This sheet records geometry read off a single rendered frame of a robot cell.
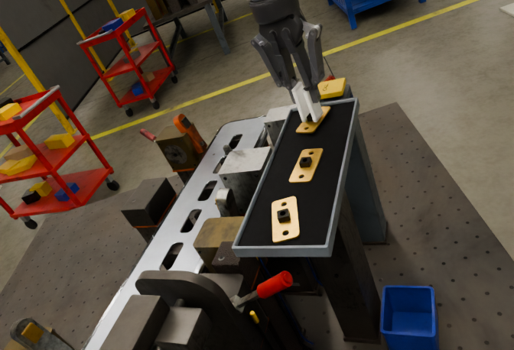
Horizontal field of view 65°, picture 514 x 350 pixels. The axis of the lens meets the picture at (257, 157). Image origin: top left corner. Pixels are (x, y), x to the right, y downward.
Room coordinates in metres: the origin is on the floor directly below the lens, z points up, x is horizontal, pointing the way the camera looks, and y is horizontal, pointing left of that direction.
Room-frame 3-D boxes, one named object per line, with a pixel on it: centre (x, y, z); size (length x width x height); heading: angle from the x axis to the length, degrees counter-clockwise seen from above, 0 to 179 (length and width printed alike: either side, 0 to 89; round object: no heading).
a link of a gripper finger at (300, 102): (0.67, -0.12, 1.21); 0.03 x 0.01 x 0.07; 135
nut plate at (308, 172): (0.54, -0.07, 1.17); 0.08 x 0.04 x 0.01; 145
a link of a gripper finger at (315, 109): (0.65, -0.13, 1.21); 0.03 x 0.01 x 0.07; 135
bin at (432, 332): (0.48, -0.15, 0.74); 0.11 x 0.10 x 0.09; 149
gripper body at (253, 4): (0.66, -0.12, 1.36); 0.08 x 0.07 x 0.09; 45
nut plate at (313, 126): (0.66, -0.13, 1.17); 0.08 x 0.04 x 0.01; 135
